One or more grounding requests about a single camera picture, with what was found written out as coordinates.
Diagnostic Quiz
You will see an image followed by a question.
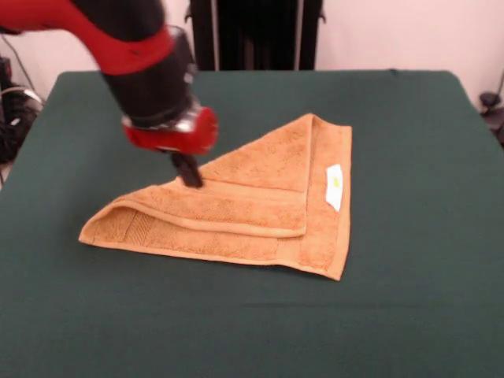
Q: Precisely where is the dark green tablecloth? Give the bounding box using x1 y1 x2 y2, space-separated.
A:
0 69 504 378

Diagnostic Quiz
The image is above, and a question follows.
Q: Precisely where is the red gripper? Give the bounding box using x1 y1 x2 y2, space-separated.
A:
121 106 220 187

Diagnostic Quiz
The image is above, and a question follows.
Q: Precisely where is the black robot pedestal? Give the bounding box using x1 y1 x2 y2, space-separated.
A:
188 0 328 72

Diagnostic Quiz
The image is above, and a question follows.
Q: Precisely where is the black stand base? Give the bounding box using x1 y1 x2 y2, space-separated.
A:
0 54 44 165
479 91 504 149

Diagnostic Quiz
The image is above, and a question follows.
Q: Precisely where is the orange terry towel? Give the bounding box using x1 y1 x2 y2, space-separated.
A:
78 113 353 283

